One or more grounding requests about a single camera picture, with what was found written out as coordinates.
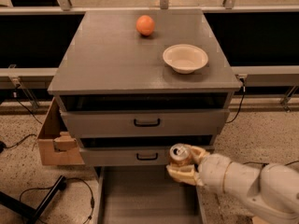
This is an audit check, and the grey bottom drawer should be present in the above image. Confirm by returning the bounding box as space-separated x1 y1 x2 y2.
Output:
94 165 207 224

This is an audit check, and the black cable far left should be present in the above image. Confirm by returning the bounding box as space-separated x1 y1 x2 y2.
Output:
0 84 44 152

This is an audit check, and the black cable behind cabinet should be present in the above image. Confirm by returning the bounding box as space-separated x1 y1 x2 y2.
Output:
225 77 247 125

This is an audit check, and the black cable left floor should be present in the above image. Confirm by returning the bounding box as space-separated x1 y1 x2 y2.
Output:
19 176 95 224

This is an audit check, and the orange soda can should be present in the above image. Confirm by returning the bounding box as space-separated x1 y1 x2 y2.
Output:
169 144 192 166

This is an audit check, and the black cable right floor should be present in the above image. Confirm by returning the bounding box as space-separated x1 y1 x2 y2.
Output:
242 160 299 168

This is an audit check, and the black metal stand leg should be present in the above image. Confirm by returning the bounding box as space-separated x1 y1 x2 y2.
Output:
0 175 66 224

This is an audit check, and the cardboard box left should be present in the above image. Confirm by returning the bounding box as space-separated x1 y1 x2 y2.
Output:
37 99 84 165

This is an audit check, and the orange fruit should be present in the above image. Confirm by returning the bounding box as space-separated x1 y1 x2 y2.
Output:
135 15 155 36

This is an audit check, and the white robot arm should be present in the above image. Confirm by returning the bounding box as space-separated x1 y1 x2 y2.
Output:
166 144 299 224

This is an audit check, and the grey middle drawer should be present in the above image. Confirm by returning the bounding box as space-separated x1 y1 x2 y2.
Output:
79 147 170 167

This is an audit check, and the grey drawer cabinet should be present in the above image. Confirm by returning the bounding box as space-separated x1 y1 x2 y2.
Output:
47 8 243 167

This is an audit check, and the grey drawer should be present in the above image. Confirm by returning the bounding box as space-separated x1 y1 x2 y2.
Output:
79 147 170 167
94 165 207 224
62 109 229 138

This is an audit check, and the white paper bowl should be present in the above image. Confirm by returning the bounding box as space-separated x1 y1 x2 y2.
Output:
163 44 208 75

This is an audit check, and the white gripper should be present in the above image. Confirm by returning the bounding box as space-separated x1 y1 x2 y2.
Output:
166 145 232 194

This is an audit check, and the grey top drawer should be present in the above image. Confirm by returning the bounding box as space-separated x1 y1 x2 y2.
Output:
62 109 229 138

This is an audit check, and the black cable floor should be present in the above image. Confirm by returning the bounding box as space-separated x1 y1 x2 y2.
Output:
19 176 95 224
242 160 299 168

